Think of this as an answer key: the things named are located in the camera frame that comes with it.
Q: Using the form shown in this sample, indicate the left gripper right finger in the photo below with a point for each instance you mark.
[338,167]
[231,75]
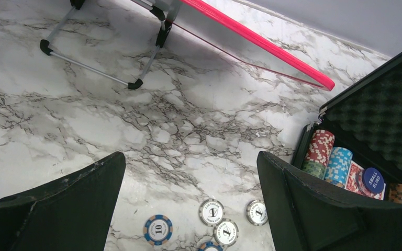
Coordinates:
[307,213]

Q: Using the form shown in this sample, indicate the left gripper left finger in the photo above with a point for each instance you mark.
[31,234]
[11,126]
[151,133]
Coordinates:
[73,212]

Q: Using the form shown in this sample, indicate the white one poker chip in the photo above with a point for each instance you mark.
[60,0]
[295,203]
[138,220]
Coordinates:
[211,212]
[256,213]
[226,233]

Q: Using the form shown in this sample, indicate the blue ten poker chip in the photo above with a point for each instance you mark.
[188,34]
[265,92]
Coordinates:
[158,230]

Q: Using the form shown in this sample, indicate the red playing card deck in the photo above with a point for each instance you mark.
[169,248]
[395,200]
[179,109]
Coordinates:
[353,183]

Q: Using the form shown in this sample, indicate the light blue chip stack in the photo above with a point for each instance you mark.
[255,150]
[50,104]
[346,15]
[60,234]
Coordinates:
[338,166]

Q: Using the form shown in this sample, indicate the red white chip stack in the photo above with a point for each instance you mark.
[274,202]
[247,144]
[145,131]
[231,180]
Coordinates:
[318,153]

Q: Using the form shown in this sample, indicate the blue small blind button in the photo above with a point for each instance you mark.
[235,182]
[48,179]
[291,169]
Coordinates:
[372,181]

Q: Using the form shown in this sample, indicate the orange black chip stack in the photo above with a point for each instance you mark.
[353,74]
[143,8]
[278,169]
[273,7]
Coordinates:
[395,193]

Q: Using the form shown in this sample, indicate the black poker chip case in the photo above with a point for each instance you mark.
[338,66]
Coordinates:
[366,118]

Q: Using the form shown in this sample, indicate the pink acrylic sheet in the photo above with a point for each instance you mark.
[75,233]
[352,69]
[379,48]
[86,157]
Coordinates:
[243,44]

